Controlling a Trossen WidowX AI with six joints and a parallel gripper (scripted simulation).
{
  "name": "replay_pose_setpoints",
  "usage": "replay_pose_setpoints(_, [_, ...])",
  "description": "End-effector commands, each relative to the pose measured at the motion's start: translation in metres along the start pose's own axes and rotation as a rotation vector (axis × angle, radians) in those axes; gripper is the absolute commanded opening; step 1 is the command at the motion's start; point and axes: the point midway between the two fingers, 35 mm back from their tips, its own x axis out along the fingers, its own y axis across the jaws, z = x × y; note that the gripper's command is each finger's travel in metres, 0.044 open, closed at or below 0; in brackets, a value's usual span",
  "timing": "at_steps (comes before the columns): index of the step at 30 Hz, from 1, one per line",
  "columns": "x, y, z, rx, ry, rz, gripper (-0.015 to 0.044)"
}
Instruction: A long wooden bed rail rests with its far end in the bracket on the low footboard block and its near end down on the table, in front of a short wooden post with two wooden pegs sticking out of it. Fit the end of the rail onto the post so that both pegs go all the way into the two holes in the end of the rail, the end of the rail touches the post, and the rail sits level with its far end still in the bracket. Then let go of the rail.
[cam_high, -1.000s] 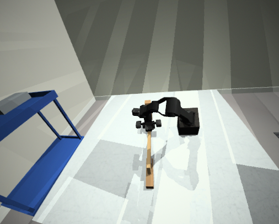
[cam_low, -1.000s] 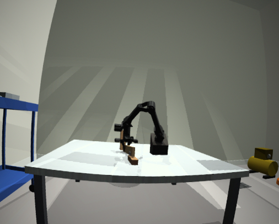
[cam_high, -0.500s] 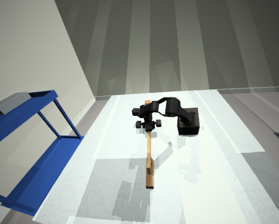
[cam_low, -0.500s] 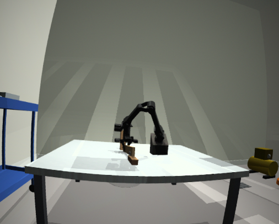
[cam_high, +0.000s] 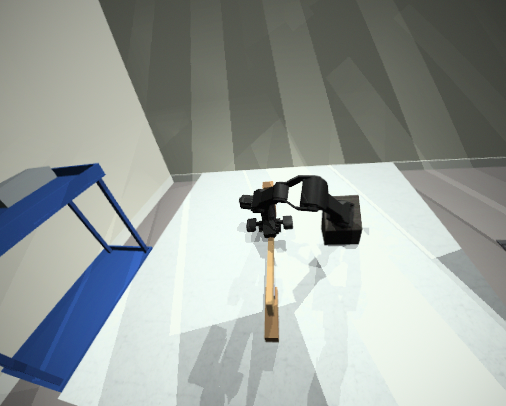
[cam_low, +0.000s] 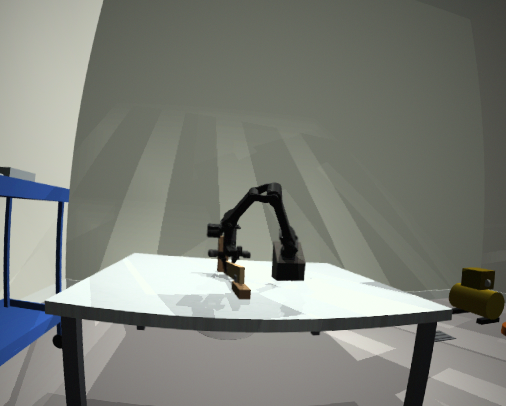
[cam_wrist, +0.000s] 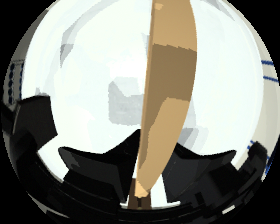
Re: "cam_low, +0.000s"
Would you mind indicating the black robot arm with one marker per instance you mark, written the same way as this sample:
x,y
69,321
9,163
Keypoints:
x,y
228,224

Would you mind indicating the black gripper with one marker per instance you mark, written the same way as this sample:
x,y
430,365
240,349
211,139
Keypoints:
x,y
215,253

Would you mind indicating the long light wooden rail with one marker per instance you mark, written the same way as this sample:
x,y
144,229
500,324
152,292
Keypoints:
x,y
234,269

